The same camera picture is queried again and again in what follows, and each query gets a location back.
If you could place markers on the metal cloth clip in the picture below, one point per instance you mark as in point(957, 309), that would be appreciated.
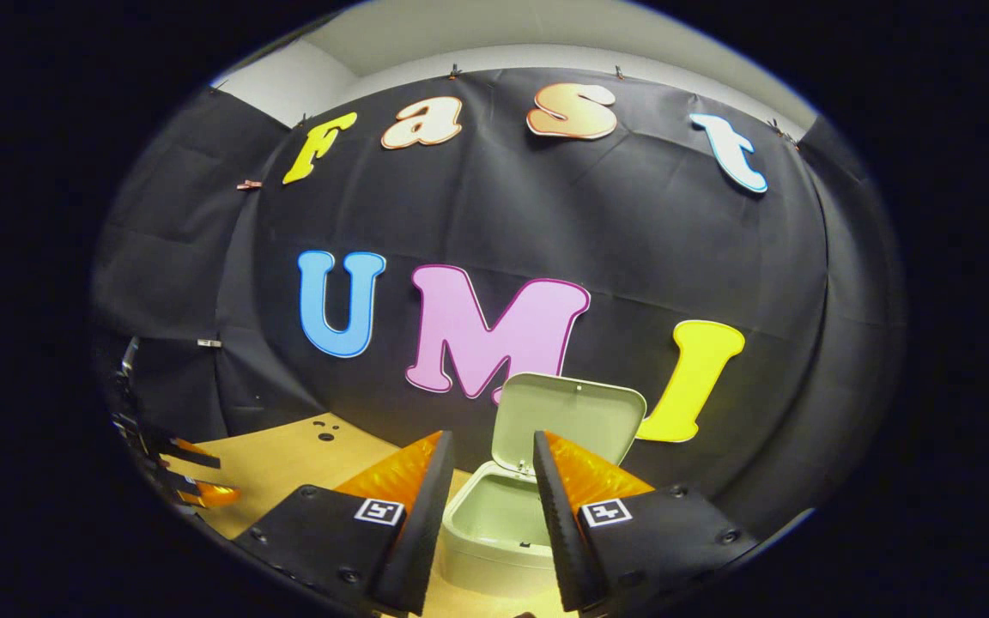
point(774, 127)

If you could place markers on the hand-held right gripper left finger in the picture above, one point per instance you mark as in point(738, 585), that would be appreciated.
point(421, 532)

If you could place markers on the wooden desktop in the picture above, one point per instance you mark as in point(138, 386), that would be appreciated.
point(288, 455)

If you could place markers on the pale green desktop garbage bin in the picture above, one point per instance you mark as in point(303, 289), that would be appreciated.
point(572, 412)

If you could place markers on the black backdrop cloth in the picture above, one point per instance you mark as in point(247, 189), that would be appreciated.
point(632, 240)

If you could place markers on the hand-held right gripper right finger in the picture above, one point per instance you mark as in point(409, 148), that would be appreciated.
point(563, 532)

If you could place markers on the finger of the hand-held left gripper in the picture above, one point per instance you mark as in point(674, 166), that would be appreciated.
point(211, 495)
point(190, 453)

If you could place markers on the copper cloth clip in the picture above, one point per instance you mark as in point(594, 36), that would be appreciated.
point(247, 184)

